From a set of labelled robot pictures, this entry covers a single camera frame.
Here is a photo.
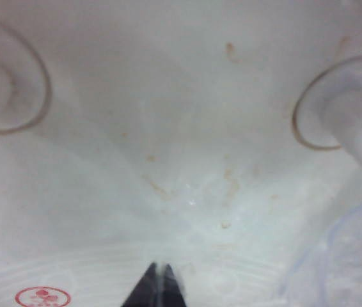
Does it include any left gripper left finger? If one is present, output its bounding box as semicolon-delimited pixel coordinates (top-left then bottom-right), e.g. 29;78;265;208
122;262;162;307

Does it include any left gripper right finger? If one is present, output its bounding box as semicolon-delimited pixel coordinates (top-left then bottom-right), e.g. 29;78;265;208
162;262;188;307

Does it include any clear plastic mug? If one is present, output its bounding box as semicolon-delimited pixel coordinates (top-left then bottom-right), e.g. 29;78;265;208
276;198;362;307

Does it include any white water dispenser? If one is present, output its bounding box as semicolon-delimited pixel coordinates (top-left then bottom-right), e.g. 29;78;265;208
0;0;362;307

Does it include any blue cold water tap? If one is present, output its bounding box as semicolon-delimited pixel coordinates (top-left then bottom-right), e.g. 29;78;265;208
320;60;362;196

